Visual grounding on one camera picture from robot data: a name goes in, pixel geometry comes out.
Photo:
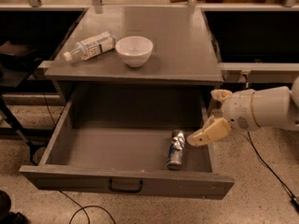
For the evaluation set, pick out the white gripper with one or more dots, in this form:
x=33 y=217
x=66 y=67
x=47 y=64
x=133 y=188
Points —
x=239 y=110

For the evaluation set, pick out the silver blue redbull can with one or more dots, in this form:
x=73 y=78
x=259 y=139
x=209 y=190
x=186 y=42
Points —
x=176 y=150

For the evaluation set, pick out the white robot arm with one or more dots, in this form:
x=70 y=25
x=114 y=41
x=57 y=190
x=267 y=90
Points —
x=276 y=107

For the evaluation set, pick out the grey metal drawer cabinet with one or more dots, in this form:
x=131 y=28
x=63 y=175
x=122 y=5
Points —
x=160 y=64

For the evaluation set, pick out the open grey top drawer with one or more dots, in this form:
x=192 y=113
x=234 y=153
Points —
x=83 y=154

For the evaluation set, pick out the white ceramic bowl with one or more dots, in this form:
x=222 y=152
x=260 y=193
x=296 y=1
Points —
x=134 y=50

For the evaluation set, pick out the clear plastic water bottle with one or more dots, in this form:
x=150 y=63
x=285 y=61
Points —
x=91 y=47

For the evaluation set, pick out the black chair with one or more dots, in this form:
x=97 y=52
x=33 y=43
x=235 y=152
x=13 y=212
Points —
x=17 y=63

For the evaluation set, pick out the black shoe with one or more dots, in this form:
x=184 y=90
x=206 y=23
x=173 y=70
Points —
x=6 y=216

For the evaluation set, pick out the black drawer handle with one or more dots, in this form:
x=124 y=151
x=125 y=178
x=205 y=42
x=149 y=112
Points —
x=125 y=186

